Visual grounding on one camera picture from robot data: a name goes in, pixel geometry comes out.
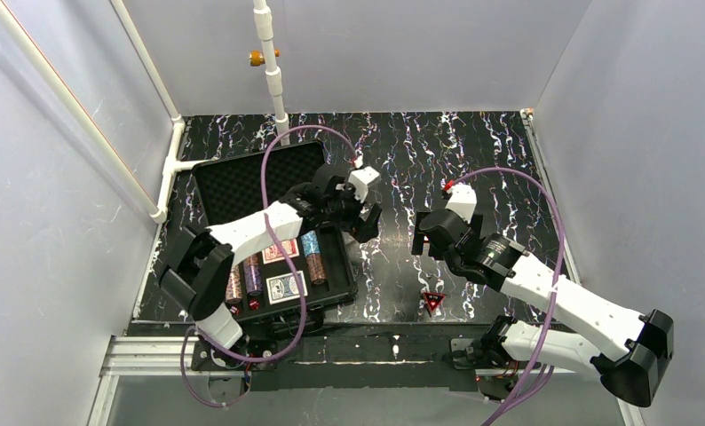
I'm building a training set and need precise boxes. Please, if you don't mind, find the red playing card deck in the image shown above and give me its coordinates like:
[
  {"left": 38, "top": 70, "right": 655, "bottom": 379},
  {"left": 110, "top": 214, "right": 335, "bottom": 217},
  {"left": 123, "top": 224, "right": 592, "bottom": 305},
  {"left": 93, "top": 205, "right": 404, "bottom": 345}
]
[{"left": 261, "top": 240, "right": 300, "bottom": 264}]

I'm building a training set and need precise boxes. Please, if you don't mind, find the brown poker chip stack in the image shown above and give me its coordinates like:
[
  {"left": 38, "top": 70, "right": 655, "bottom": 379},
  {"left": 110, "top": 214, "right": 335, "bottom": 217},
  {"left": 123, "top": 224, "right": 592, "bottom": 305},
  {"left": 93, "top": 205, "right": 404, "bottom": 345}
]
[{"left": 305, "top": 253, "right": 328, "bottom": 286}]

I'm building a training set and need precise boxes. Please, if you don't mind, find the red triangle dealer button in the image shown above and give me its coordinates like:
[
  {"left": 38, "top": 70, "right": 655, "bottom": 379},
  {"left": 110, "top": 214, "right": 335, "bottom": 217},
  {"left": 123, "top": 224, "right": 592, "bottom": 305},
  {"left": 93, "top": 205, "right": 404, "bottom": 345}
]
[{"left": 421, "top": 291, "right": 447, "bottom": 317}]

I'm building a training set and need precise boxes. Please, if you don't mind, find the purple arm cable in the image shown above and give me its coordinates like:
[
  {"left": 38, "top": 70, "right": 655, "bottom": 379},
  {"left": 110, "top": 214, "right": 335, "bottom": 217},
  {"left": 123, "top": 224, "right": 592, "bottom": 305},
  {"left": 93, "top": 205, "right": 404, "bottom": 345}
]
[
  {"left": 441, "top": 167, "right": 567, "bottom": 426},
  {"left": 178, "top": 124, "right": 366, "bottom": 410}
]

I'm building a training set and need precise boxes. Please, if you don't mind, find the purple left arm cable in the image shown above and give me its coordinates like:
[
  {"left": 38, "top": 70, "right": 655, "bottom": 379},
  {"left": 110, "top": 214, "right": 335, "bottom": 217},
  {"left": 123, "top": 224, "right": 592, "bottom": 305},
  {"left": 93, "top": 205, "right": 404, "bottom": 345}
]
[{"left": 178, "top": 124, "right": 366, "bottom": 410}]

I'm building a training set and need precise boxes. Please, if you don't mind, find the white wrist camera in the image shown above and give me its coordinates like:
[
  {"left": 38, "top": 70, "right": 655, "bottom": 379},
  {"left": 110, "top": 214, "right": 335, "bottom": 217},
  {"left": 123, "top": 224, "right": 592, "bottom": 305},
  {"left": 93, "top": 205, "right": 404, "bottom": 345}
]
[
  {"left": 446, "top": 183, "right": 477, "bottom": 223},
  {"left": 347, "top": 166, "right": 380, "bottom": 202}
]

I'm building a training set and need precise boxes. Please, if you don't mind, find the blue poker chip stack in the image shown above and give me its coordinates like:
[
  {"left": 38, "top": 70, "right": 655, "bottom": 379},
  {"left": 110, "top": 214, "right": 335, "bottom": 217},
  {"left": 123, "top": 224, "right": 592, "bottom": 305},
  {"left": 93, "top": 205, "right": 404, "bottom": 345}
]
[{"left": 300, "top": 231, "right": 321, "bottom": 256}]

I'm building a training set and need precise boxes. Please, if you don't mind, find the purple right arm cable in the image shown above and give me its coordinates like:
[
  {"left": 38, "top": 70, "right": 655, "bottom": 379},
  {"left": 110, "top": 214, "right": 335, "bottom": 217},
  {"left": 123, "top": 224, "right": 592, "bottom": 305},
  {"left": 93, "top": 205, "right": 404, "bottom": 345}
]
[{"left": 441, "top": 167, "right": 567, "bottom": 426}]

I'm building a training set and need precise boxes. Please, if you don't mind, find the white-blue chip stack in case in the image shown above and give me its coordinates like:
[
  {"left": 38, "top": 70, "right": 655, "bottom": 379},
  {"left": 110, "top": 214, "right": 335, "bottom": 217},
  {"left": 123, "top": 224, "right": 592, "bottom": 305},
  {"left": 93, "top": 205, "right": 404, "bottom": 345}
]
[{"left": 226, "top": 264, "right": 243, "bottom": 304}]

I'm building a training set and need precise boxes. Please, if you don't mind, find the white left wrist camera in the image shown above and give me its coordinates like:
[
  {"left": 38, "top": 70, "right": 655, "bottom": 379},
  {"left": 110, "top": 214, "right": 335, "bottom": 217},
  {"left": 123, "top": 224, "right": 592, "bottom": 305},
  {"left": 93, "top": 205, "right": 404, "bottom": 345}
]
[{"left": 347, "top": 166, "right": 380, "bottom": 202}]

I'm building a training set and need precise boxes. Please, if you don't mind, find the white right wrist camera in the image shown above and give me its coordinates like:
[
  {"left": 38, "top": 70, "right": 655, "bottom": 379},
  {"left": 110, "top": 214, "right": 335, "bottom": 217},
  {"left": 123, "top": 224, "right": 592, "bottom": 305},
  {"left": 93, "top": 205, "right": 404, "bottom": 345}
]
[{"left": 446, "top": 183, "right": 477, "bottom": 223}]

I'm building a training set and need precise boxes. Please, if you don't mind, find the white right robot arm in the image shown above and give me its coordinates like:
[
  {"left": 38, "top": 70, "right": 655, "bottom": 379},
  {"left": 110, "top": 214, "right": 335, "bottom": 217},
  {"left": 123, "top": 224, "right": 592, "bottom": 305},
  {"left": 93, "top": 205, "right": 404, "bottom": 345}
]
[{"left": 411, "top": 209, "right": 674, "bottom": 407}]

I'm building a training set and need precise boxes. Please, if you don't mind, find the white pvc pole with orange knob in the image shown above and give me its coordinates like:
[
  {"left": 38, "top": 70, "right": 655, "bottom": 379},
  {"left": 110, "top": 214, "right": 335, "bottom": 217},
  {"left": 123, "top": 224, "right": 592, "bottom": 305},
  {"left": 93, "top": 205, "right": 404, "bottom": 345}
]
[{"left": 253, "top": 0, "right": 289, "bottom": 134}]

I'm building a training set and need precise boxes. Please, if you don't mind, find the black foam-lined poker case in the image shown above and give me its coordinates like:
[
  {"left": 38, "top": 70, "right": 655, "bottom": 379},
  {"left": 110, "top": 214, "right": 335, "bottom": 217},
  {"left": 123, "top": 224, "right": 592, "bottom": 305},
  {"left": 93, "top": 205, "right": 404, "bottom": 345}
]
[{"left": 194, "top": 141, "right": 358, "bottom": 327}]

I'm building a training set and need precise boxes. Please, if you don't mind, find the white pvc frame pipe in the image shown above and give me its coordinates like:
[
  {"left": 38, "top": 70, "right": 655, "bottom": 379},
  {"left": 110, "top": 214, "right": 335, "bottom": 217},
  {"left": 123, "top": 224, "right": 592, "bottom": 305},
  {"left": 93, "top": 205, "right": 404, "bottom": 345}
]
[{"left": 0, "top": 1, "right": 199, "bottom": 225}]

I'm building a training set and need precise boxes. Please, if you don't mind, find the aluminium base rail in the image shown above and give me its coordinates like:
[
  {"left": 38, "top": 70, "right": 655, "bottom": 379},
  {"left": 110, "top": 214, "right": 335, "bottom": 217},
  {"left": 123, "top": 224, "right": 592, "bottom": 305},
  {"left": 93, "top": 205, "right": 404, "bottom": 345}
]
[{"left": 87, "top": 332, "right": 645, "bottom": 426}]

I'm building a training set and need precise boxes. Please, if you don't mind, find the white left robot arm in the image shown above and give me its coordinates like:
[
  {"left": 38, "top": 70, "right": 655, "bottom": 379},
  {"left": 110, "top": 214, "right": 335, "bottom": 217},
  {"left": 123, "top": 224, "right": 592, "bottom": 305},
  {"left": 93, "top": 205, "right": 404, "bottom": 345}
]
[{"left": 156, "top": 164, "right": 381, "bottom": 359}]

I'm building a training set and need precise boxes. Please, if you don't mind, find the orange-purple chip stack in case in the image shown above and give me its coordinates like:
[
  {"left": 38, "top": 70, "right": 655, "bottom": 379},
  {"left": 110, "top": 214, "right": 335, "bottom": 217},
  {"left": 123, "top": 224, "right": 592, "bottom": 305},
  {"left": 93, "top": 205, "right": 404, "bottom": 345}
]
[{"left": 243, "top": 253, "right": 264, "bottom": 296}]

